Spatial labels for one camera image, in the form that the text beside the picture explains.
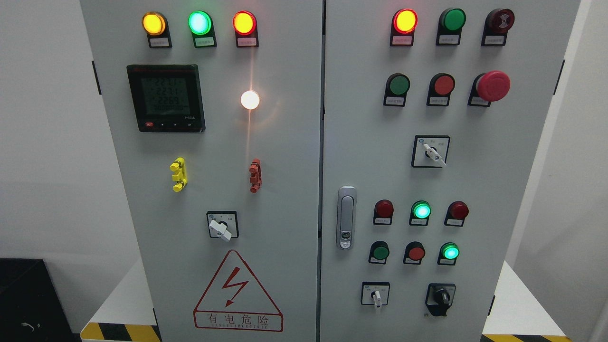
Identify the white-handled selector switch lower right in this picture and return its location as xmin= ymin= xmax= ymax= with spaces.
xmin=361 ymin=281 xmax=390 ymax=309

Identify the green indicator lamp top left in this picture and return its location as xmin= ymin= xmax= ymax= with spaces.
xmin=188 ymin=10 xmax=217 ymax=48

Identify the red terminal clip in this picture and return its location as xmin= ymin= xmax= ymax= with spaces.
xmin=249 ymin=158 xmax=262 ymax=193

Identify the grey cabinet door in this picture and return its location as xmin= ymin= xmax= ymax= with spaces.
xmin=319 ymin=0 xmax=580 ymax=342
xmin=80 ymin=0 xmax=323 ymax=342

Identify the dark green lamp top right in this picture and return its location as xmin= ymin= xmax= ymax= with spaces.
xmin=435 ymin=7 xmax=466 ymax=46

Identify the red push button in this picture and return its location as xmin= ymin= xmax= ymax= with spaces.
xmin=402 ymin=242 xmax=426 ymax=265
xmin=426 ymin=72 xmax=455 ymax=106

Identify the red lit lamp right door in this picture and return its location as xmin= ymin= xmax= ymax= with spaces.
xmin=389 ymin=9 xmax=418 ymax=46

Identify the white lit indicator lamp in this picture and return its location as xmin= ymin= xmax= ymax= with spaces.
xmin=240 ymin=90 xmax=260 ymax=110

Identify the red electric hazard warning sticker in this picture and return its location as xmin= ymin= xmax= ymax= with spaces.
xmin=193 ymin=249 xmax=283 ymax=333

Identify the dark red lamp middle right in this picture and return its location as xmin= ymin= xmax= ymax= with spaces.
xmin=444 ymin=201 xmax=469 ymax=227

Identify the white platform with hazard stripes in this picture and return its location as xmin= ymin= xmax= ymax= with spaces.
xmin=80 ymin=261 xmax=569 ymax=342

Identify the white-handled selector switch upper right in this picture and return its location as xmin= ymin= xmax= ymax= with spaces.
xmin=412 ymin=135 xmax=450 ymax=168

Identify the grey left cabinet door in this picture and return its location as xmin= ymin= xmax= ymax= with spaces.
xmin=80 ymin=0 xmax=323 ymax=342

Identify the white-handled selector switch left door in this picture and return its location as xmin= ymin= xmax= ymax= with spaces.
xmin=206 ymin=211 xmax=239 ymax=242

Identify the green push button upper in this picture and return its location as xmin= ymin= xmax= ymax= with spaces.
xmin=383 ymin=73 xmax=410 ymax=107

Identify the yellow indicator lamp top left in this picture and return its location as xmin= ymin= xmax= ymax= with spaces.
xmin=142 ymin=11 xmax=172 ymax=48

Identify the yellow terminal clip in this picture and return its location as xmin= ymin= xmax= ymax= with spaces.
xmin=170 ymin=157 xmax=188 ymax=192

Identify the silver door lock handle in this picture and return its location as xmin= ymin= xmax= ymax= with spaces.
xmin=336 ymin=186 xmax=357 ymax=250

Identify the white-handled selector switch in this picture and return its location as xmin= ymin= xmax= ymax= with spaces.
xmin=412 ymin=135 xmax=450 ymax=168
xmin=361 ymin=281 xmax=390 ymax=309

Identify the grey right cabinet door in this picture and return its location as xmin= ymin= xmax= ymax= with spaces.
xmin=319 ymin=0 xmax=580 ymax=342

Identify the red push button upper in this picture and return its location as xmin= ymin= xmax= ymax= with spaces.
xmin=426 ymin=72 xmax=455 ymax=106

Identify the green lit push button lower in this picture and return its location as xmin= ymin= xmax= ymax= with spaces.
xmin=437 ymin=242 xmax=460 ymax=266

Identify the red-orange indicator lamp left door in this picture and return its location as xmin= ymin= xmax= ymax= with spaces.
xmin=233 ymin=10 xmax=259 ymax=48

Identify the black box lower left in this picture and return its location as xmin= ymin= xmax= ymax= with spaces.
xmin=0 ymin=258 xmax=75 ymax=342

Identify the red emergency stop mushroom button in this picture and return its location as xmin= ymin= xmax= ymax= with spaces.
xmin=468 ymin=71 xmax=511 ymax=107

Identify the dark red lamp middle left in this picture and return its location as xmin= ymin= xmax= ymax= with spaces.
xmin=373 ymin=199 xmax=394 ymax=226

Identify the black rotary knob switch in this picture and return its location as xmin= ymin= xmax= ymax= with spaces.
xmin=425 ymin=283 xmax=456 ymax=317

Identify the dark red lamp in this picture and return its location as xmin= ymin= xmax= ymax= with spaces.
xmin=444 ymin=201 xmax=469 ymax=227
xmin=373 ymin=199 xmax=394 ymax=226

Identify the black digital power meter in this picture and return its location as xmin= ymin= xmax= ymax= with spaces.
xmin=126 ymin=64 xmax=206 ymax=133

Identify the dark red buzzer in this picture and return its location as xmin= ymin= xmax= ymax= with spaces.
xmin=481 ymin=8 xmax=515 ymax=46

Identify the green lit lamp middle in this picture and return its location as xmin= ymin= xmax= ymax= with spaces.
xmin=409 ymin=200 xmax=432 ymax=227

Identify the red push button lower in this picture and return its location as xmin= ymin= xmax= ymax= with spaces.
xmin=402 ymin=242 xmax=426 ymax=265

